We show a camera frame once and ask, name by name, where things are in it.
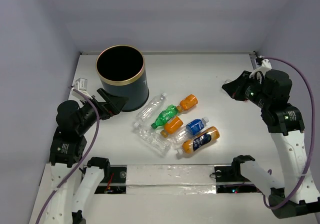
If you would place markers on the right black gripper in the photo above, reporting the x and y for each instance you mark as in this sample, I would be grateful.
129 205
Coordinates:
235 88

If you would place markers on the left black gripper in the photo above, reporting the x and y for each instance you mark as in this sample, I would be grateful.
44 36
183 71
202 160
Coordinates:
104 105

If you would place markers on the clear plastic bottle white cap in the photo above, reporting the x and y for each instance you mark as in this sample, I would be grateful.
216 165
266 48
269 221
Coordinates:
153 106

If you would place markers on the blue label water bottle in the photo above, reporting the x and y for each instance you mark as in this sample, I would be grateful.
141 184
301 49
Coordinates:
189 130

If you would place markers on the green plastic bottle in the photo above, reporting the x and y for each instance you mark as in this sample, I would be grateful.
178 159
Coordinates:
165 116

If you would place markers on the clear crushed plastic bottle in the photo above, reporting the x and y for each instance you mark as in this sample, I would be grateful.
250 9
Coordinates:
154 140

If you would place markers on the orange juice bottle dark label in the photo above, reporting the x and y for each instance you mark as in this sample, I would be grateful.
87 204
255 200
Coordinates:
191 146

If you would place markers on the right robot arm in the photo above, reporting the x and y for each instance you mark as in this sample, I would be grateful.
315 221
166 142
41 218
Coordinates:
297 195

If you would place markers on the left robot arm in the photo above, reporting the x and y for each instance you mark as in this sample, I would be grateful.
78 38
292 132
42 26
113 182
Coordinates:
77 129

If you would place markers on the dark blue cylindrical bin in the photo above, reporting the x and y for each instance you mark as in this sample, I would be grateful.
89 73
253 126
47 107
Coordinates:
122 72

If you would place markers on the silver tape strip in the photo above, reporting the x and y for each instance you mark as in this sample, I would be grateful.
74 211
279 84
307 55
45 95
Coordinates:
170 180

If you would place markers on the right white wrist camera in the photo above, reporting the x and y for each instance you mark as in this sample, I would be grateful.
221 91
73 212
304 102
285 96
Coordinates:
264 66

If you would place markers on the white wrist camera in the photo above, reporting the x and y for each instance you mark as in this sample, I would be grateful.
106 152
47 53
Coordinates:
264 66
80 86

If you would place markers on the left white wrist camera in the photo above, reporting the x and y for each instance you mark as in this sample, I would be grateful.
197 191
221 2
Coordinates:
80 86

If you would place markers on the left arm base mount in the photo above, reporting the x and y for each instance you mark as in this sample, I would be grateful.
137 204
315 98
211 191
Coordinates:
114 182

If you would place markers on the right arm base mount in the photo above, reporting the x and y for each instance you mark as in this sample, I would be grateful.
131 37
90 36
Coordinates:
227 182

